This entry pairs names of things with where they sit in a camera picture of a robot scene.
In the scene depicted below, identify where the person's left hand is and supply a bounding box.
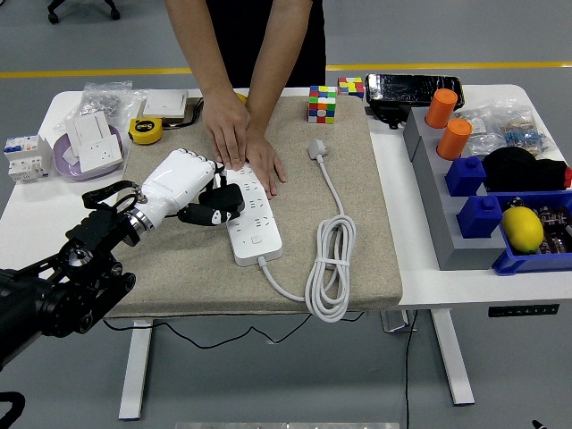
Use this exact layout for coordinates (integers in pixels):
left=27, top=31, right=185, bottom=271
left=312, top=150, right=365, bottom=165
left=243, top=133, right=287, bottom=198

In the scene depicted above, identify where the person's right hand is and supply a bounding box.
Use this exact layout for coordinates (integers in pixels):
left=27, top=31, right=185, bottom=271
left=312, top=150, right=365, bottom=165
left=201, top=88, right=252, bottom=172

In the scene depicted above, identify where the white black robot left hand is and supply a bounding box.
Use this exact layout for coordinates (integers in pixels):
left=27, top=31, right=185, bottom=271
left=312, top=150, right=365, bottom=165
left=129, top=148, right=242, bottom=230

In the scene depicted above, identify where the black plug adapter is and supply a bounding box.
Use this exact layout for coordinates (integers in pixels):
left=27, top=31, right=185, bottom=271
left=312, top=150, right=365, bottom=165
left=198, top=183, right=246, bottom=215

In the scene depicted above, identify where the white power strip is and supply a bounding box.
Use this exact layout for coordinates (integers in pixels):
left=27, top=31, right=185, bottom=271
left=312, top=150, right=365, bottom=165
left=214, top=163, right=284, bottom=267

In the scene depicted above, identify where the black plug cord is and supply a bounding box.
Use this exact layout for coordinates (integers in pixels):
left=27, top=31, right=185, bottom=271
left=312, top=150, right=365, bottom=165
left=103, top=311, right=366, bottom=349

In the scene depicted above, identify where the grey-brown mat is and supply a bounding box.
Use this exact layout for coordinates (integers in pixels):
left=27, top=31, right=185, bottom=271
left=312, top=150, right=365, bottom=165
left=91, top=94, right=404, bottom=319

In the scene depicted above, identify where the yellow tape measure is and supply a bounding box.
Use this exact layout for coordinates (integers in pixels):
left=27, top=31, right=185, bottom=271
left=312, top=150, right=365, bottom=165
left=128, top=116, right=165, bottom=147

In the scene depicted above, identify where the large colourful puzzle cube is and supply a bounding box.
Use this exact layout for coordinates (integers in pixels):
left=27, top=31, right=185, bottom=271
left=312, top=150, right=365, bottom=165
left=307, top=84, right=338, bottom=125

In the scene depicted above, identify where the person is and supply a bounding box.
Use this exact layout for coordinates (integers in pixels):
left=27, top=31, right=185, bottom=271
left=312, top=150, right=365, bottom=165
left=205, top=0, right=327, bottom=89

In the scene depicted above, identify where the white socket back panel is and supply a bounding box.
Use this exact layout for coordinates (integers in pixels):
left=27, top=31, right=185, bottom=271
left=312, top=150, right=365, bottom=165
left=65, top=111, right=114, bottom=156

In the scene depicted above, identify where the plastic bag of metal parts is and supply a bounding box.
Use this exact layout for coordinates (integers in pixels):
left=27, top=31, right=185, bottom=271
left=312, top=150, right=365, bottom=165
left=80, top=80, right=149, bottom=129

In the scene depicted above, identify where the white table leg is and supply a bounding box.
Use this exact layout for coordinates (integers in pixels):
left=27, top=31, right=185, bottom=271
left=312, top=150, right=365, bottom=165
left=432, top=307, right=475, bottom=407
left=118, top=317, right=155, bottom=422

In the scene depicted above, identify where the purple plate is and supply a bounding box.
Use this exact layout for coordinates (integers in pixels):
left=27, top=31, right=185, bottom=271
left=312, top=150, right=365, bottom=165
left=53, top=124, right=125, bottom=182

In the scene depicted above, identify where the small colourful puzzle cube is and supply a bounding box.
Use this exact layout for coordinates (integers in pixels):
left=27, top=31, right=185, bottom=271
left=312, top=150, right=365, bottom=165
left=337, top=76, right=365, bottom=99

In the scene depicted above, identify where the black table control panel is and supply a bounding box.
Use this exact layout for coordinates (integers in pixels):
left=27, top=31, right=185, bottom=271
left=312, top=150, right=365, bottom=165
left=487, top=303, right=561, bottom=318

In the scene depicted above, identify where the white circuit breaker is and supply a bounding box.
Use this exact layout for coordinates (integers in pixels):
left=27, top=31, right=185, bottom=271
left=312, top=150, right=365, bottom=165
left=4, top=134, right=55, bottom=184

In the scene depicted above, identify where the blue plastic bin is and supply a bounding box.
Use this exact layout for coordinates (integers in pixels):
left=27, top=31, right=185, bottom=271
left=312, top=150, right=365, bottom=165
left=492, top=189, right=572, bottom=276

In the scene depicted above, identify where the black glossy phone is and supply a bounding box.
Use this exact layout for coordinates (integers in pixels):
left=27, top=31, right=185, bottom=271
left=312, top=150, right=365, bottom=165
left=365, top=73, right=466, bottom=108

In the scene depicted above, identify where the orange cylinder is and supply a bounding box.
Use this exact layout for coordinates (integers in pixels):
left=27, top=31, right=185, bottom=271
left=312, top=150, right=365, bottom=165
left=437, top=118, right=474, bottom=161
left=425, top=88, right=458, bottom=129

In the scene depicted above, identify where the black office chair base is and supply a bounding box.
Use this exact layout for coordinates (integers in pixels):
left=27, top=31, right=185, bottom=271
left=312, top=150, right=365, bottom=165
left=47, top=0, right=122, bottom=26

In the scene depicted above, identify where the yellow lemon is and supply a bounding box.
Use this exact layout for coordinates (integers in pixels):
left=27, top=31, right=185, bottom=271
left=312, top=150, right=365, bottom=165
left=500, top=206, right=546, bottom=254

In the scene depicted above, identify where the grey stepped block base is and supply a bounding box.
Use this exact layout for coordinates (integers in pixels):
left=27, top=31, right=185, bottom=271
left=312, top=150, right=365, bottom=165
left=402, top=106, right=509, bottom=273

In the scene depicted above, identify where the blue square block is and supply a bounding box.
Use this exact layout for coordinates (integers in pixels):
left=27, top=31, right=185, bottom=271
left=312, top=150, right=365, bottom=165
left=445, top=155, right=488, bottom=198
left=456, top=195, right=505, bottom=239

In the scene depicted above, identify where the clear bag of small parts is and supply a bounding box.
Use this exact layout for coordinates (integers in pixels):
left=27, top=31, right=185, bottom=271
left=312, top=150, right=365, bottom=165
left=456, top=106, right=507, bottom=156

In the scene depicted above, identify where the black cloth with red patch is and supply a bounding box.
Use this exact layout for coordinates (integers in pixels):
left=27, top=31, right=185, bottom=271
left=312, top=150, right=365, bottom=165
left=482, top=146, right=572, bottom=193

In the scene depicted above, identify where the plastic bag of clips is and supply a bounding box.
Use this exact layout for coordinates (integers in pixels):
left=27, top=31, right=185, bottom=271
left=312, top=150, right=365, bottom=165
left=499, top=100, right=559, bottom=160

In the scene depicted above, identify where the black strap loop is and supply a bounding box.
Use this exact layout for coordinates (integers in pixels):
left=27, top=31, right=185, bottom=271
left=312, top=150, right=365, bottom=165
left=163, top=97, right=205, bottom=130

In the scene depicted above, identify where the white power strip cord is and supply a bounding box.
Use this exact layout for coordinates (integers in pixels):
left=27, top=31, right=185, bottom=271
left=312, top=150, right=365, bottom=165
left=257, top=138, right=358, bottom=323

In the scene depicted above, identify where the white flat switch plate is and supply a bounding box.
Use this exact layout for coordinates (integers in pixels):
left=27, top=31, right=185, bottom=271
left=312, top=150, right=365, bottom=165
left=142, top=90, right=189, bottom=120

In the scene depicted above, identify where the white wall socket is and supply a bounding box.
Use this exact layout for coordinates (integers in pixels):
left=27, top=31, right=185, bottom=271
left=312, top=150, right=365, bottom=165
left=79, top=136, right=125, bottom=174

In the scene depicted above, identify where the black hanging cable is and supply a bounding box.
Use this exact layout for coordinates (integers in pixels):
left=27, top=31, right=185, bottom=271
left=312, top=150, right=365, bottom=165
left=404, top=310, right=421, bottom=429

